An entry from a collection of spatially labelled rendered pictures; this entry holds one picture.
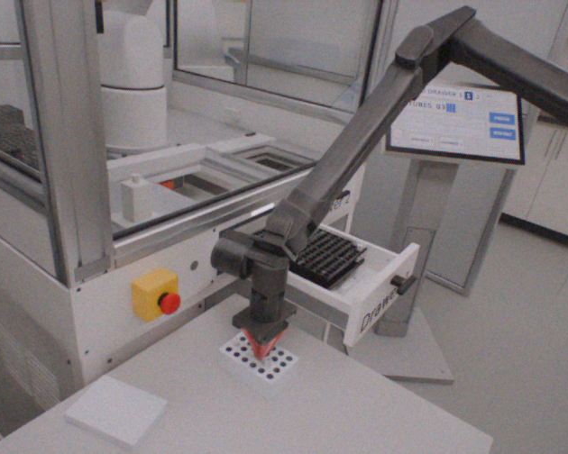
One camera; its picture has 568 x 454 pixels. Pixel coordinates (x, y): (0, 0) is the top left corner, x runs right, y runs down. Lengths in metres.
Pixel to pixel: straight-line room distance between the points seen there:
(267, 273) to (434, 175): 1.22
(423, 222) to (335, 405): 1.18
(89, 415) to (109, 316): 0.16
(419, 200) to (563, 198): 2.11
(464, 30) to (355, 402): 0.66
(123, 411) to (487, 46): 0.82
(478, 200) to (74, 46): 2.21
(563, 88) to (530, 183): 3.05
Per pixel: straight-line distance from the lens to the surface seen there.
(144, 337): 0.91
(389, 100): 0.75
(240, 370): 0.80
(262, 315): 0.70
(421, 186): 1.78
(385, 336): 2.14
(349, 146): 0.71
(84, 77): 0.64
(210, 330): 0.91
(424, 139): 1.63
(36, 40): 0.61
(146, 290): 0.76
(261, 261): 0.66
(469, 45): 0.81
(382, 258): 1.01
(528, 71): 0.79
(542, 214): 3.84
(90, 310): 0.77
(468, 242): 2.62
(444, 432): 0.83
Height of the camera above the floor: 1.35
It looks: 27 degrees down
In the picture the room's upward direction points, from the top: 7 degrees clockwise
